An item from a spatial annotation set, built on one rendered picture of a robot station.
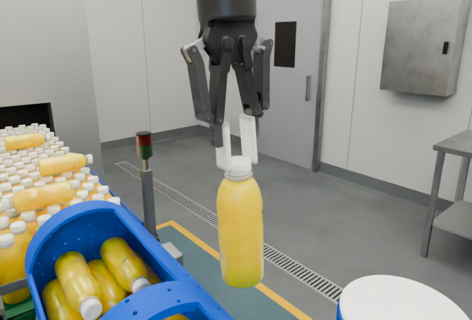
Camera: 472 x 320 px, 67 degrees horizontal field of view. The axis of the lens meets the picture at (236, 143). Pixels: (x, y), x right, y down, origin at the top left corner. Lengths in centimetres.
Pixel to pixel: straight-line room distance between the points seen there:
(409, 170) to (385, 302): 313
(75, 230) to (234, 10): 72
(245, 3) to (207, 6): 5
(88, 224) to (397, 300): 78
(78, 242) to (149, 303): 44
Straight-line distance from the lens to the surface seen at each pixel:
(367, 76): 409
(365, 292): 98
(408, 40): 366
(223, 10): 45
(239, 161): 51
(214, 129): 48
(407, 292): 102
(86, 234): 102
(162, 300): 62
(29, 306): 126
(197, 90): 46
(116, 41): 557
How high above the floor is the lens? 163
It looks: 16 degrees down
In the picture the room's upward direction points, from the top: straight up
